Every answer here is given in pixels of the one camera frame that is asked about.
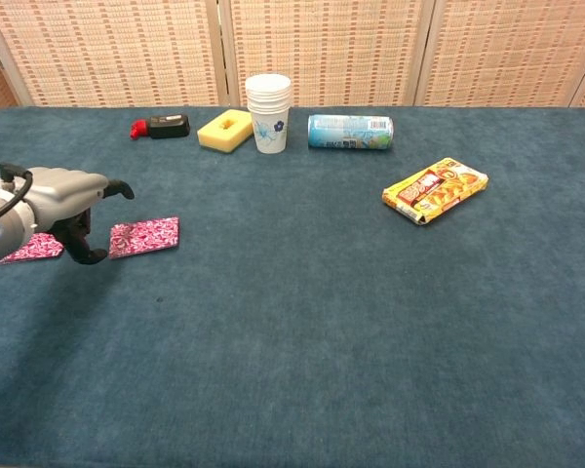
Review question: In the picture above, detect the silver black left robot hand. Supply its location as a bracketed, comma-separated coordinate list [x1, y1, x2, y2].
[27, 167, 136, 266]

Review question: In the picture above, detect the pink patterned box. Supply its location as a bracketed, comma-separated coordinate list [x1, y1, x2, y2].
[107, 216, 180, 261]
[0, 231, 67, 266]

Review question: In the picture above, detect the black device with red cap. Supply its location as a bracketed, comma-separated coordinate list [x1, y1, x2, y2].
[129, 113, 192, 142]

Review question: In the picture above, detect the yellow sponge with hole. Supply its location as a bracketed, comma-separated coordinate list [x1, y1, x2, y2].
[196, 108, 254, 155]

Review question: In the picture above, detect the white flower-print paper cup stack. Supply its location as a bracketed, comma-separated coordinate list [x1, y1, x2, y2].
[245, 73, 293, 156]

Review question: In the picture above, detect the teal felt table cloth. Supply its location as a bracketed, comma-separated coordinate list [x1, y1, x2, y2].
[0, 104, 585, 468]

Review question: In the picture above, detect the light blue drink can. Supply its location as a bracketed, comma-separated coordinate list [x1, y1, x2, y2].
[306, 113, 396, 151]

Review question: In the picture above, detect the yellow snack box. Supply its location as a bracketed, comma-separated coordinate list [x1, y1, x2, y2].
[381, 156, 490, 228]

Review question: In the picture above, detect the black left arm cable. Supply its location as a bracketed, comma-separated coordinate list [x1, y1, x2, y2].
[0, 163, 34, 230]

